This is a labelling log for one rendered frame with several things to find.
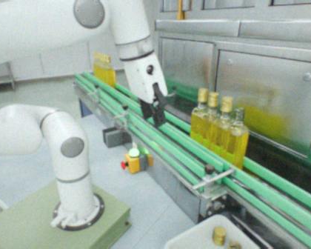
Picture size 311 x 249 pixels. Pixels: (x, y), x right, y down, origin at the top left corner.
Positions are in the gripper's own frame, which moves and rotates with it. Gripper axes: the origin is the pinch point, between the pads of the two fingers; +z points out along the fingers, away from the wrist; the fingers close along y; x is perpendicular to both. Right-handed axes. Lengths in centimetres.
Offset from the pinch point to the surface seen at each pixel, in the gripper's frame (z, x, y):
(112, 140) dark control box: 40, 1, 61
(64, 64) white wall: 100, -52, 591
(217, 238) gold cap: 40.7, -3.7, -13.3
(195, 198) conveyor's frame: 34.9, -5.7, -1.8
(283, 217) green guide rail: 32.5, -18.4, -23.9
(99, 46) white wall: 86, -158, 591
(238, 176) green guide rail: 29.0, -19.0, -8.4
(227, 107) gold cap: 11.7, -27.0, 2.4
